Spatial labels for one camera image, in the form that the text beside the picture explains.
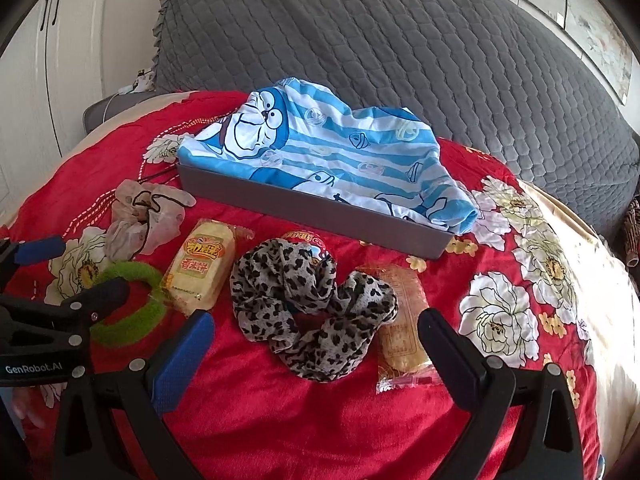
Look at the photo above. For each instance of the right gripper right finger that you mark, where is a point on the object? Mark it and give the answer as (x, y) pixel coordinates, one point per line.
(545, 443)

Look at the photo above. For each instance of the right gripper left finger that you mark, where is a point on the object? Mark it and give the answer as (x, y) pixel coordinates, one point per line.
(105, 417)

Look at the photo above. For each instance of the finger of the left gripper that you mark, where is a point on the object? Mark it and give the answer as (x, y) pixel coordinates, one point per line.
(13, 255)
(75, 307)

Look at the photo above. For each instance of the green fuzzy scrunchie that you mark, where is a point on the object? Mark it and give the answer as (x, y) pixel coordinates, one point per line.
(142, 321)

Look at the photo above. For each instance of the yellow rice cracker packet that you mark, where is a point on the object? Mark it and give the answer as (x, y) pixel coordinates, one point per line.
(202, 265)

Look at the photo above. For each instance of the orange rice cracker packet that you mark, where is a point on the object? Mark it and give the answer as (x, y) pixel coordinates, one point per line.
(402, 360)

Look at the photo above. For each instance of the leopard print scrunchie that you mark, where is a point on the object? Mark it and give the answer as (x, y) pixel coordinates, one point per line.
(320, 328)

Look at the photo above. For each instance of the person left hand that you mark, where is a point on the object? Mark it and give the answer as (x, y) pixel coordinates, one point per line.
(23, 403)

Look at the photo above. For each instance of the grey pillow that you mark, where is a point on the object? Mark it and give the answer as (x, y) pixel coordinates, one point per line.
(99, 112)

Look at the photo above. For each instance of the red floral quilt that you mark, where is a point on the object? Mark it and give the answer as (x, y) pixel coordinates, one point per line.
(245, 415)

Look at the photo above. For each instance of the white wardrobe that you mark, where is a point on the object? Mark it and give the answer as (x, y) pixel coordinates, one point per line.
(58, 57)

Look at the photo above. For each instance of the egg shaped candy packet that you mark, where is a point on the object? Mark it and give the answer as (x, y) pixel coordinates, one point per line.
(313, 240)

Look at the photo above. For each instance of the grey storage tray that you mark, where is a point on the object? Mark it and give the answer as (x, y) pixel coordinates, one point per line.
(317, 212)

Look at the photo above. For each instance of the blue striped cartoon cloth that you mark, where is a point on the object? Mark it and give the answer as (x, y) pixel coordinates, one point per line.
(300, 136)

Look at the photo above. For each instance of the wall picture panel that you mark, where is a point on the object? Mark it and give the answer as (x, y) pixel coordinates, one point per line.
(590, 26)

